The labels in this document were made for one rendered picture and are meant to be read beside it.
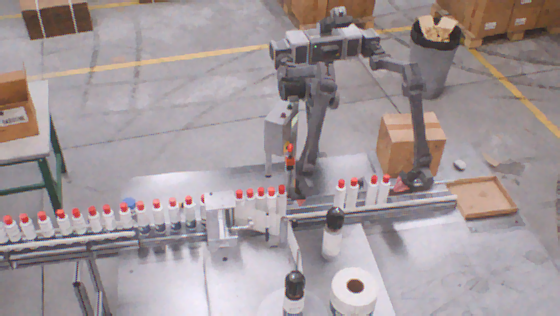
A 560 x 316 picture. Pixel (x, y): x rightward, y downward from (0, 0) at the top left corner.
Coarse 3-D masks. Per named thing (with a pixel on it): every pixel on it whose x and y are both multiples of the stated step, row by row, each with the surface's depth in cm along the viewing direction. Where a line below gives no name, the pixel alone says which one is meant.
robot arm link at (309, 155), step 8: (312, 88) 259; (336, 88) 261; (320, 96) 258; (328, 96) 259; (320, 104) 259; (312, 112) 263; (320, 112) 260; (312, 120) 262; (320, 120) 261; (312, 128) 262; (320, 128) 262; (312, 136) 262; (312, 144) 263; (304, 152) 265; (312, 152) 264; (304, 160) 264; (312, 160) 266; (304, 168) 265; (312, 168) 266
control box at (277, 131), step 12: (276, 108) 264; (264, 120) 258; (276, 120) 257; (288, 120) 259; (264, 132) 263; (276, 132) 260; (288, 132) 264; (264, 144) 267; (276, 144) 264; (288, 144) 268
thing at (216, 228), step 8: (208, 216) 263; (216, 216) 264; (224, 216) 266; (232, 216) 270; (208, 224) 267; (216, 224) 268; (224, 224) 269; (232, 224) 273; (208, 232) 271; (216, 232) 271; (224, 232) 273; (232, 232) 277; (208, 240) 274; (216, 240) 275; (224, 240) 276; (232, 240) 277
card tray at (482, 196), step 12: (456, 180) 322; (468, 180) 324; (480, 180) 326; (492, 180) 327; (456, 192) 319; (468, 192) 320; (480, 192) 320; (492, 192) 320; (504, 192) 319; (468, 204) 313; (480, 204) 313; (492, 204) 313; (504, 204) 313; (468, 216) 304; (480, 216) 306
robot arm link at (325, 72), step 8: (320, 64) 258; (328, 64) 261; (280, 72) 291; (288, 72) 286; (296, 72) 280; (304, 72) 273; (312, 72) 266; (320, 72) 257; (328, 72) 259; (280, 80) 291; (296, 80) 289; (320, 80) 256; (328, 80) 258; (320, 88) 257; (328, 88) 258
